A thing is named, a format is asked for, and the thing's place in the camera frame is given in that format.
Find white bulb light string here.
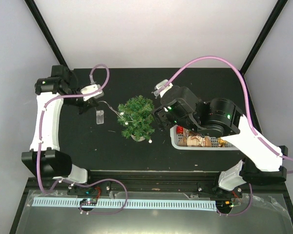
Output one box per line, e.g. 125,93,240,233
95,100,153,144

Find white perforated plastic basket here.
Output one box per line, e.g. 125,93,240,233
170,125,237,151

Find small green christmas tree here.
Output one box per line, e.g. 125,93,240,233
118,95,155,143

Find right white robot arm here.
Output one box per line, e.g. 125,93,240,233
152,84,287,196

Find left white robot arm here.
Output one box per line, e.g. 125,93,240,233
21,65,104,195

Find red gift box ornament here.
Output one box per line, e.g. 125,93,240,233
176,126,184,135

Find beige fabric sack ornament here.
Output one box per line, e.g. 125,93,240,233
178,136,212,147

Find gold bow ornament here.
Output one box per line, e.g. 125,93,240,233
217,138,229,147

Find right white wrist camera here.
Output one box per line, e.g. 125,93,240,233
152,79,173,98

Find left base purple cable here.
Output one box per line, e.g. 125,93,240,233
70,178,128,216

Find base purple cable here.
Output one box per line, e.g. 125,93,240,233
216,182,254,217
70,178,128,216

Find white slotted cable duct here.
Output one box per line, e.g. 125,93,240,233
32,197,217,212

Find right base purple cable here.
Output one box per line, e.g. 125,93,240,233
216,182,254,217

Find left black frame post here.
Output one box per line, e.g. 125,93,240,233
24,0,68,67

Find black frame post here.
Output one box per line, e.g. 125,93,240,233
240,0,288,76
24,0,68,67

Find right black frame post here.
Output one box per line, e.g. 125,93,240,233
240,0,288,76

